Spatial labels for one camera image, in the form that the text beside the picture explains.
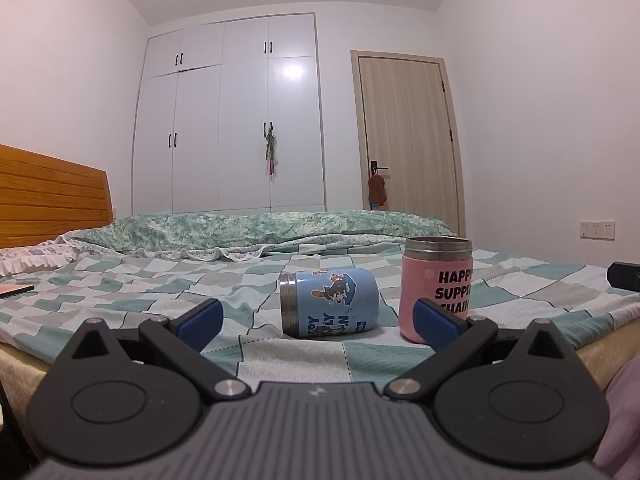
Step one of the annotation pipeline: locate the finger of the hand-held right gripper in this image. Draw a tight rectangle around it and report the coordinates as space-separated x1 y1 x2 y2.
607 261 640 292

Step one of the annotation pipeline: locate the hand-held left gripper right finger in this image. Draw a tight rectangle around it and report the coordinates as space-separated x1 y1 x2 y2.
384 298 583 403

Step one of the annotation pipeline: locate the wooden headboard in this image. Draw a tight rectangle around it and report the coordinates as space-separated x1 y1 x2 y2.
0 144 115 250

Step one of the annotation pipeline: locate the light wooden door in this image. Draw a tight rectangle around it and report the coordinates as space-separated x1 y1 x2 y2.
350 50 467 237

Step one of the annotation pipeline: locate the green hanging ornament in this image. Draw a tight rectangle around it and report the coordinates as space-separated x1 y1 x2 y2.
263 127 279 177

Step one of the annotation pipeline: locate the beige bed base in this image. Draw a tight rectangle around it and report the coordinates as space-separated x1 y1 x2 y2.
0 305 640 461

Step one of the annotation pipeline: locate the white wall socket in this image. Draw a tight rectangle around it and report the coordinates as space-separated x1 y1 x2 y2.
580 220 616 240

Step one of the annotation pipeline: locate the blue cartoon print cup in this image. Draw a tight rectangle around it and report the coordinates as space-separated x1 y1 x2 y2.
279 267 382 341

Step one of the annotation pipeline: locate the pink cup with black lettering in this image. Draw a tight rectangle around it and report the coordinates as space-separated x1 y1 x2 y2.
398 236 474 345

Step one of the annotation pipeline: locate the brown hanging bag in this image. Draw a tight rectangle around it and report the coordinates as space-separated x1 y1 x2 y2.
368 172 389 210

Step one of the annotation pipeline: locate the green checkered bedsheet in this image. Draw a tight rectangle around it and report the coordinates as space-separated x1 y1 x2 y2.
0 237 640 386

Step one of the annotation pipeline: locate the green floral quilt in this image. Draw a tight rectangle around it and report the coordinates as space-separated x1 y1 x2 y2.
55 210 458 261

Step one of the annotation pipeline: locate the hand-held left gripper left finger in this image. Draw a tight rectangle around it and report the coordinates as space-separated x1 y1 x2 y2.
54 298 252 404

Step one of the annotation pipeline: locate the white wardrobe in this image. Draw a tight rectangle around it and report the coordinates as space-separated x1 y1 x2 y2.
131 12 327 216

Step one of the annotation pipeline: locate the ruffled floral pillow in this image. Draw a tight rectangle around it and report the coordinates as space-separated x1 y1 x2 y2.
0 239 82 279

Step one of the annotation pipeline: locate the pink cloth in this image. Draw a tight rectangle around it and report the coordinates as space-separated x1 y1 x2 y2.
595 360 640 480

